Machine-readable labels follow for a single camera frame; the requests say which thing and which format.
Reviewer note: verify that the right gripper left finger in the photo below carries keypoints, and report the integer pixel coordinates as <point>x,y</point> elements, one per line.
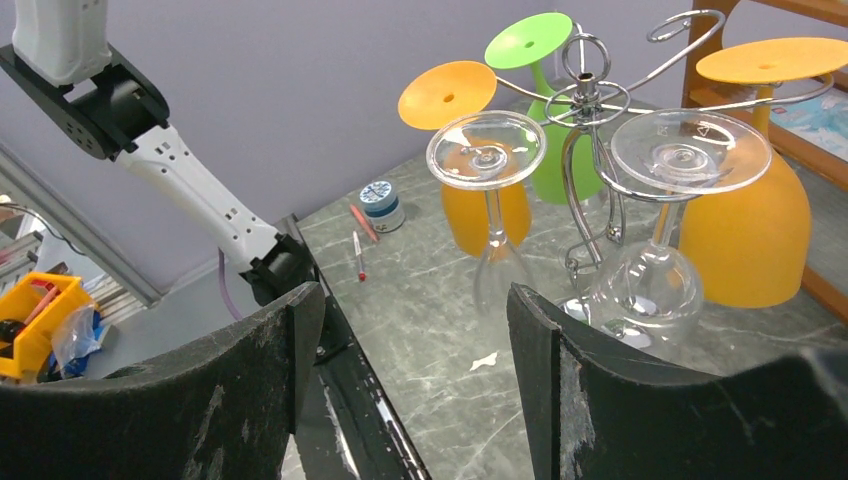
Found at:
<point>223,406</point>

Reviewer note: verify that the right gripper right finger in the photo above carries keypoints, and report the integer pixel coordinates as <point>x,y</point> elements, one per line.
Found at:
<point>597,408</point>

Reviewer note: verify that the clear wine glass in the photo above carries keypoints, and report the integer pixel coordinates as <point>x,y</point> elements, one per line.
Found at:
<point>648,295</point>
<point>487,185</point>

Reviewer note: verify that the orange plastic goblet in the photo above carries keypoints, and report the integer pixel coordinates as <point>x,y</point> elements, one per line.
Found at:
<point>429,102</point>
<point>750,245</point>

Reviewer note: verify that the chrome wine glass rack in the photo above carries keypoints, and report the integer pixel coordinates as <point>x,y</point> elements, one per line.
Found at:
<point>707,26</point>

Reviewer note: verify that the silver red pen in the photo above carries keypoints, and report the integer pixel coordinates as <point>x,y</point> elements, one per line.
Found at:
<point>358,255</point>

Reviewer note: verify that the yellow parts bin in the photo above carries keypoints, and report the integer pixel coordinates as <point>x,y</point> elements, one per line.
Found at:
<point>35,308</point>

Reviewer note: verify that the orange pencil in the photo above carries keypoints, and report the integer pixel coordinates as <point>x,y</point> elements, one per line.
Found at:
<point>364,223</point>

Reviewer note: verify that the blue packaged item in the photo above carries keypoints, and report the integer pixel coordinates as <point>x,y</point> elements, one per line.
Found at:
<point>821,121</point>

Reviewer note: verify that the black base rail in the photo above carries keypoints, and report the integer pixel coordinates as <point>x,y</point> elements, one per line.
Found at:
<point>349,428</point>

